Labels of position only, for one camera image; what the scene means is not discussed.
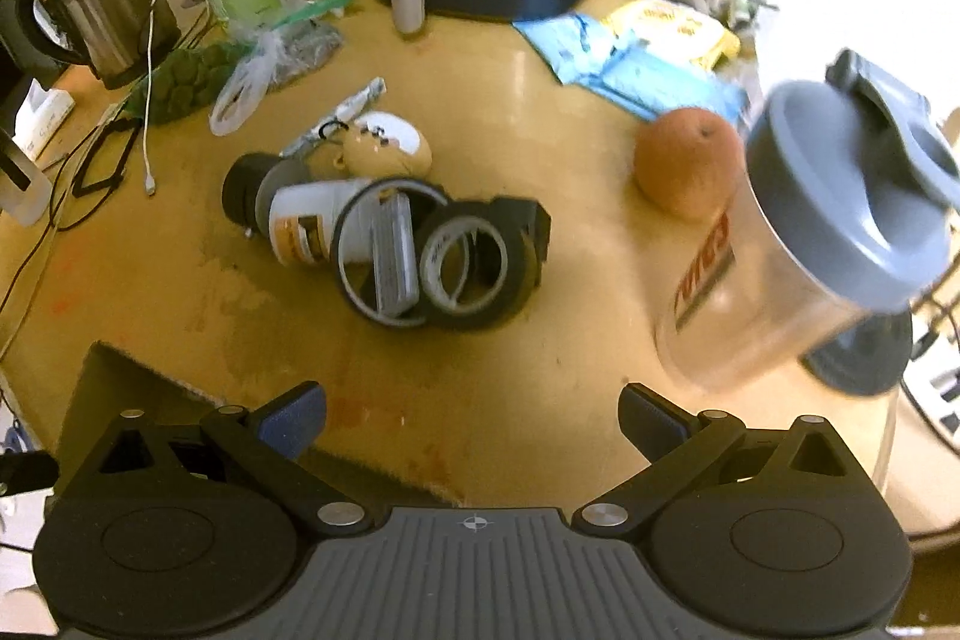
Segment black eyeglasses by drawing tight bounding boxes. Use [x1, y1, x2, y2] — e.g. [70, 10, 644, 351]
[70, 113, 142, 198]

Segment light blue wipes pack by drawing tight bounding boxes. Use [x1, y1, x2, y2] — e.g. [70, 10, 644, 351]
[584, 47, 747, 125]

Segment brown cardboard box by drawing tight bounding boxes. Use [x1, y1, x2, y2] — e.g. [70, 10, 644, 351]
[55, 341, 459, 516]

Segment black plastic adapter block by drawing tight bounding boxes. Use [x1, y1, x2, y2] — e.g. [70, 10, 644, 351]
[491, 197, 551, 265]

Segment silver foil stick packet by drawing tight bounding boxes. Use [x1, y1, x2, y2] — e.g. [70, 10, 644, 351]
[280, 76, 387, 159]

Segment black round base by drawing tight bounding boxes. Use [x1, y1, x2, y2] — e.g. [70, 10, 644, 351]
[800, 310, 913, 398]

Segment yellow wet wipes pack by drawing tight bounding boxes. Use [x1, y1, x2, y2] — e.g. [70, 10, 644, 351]
[602, 0, 740, 71]

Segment white pill bottle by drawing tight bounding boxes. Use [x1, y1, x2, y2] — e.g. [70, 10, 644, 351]
[267, 179, 371, 266]

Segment white tissue box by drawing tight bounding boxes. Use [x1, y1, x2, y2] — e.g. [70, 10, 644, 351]
[13, 80, 76, 161]

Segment clear small plastic case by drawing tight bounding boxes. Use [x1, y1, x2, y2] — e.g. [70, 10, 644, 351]
[371, 191, 420, 319]

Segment black cylindrical lens part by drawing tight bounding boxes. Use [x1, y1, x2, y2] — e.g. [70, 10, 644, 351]
[221, 152, 311, 237]

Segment black tape roll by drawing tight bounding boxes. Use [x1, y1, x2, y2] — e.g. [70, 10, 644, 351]
[415, 200, 542, 331]

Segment stainless steel electric kettle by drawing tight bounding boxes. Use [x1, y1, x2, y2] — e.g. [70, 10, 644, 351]
[16, 0, 181, 89]

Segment blue wet wipes pack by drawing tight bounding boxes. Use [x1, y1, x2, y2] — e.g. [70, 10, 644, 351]
[512, 13, 620, 85]

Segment clear shaker bottle grey lid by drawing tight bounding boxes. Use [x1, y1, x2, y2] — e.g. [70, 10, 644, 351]
[654, 49, 958, 390]

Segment tan cartoon earbud case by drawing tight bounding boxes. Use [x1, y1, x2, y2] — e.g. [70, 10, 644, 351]
[320, 110, 433, 179]

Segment red apple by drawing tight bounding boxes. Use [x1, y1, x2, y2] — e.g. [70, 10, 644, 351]
[633, 107, 745, 223]

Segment clear plastic bag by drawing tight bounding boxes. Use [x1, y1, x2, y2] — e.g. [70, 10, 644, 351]
[208, 19, 345, 138]

